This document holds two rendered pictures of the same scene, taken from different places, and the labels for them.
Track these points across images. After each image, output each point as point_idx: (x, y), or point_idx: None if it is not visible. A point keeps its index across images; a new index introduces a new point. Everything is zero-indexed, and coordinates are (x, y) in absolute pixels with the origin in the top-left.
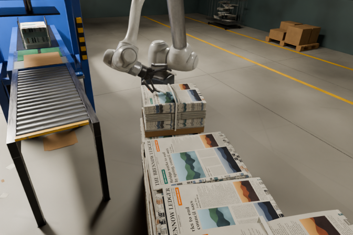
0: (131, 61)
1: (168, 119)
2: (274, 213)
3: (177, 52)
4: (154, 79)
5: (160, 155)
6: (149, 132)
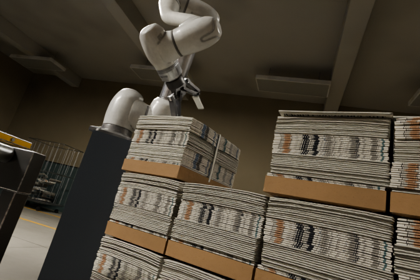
0: (219, 34)
1: (208, 156)
2: None
3: None
4: (119, 138)
5: None
6: (185, 169)
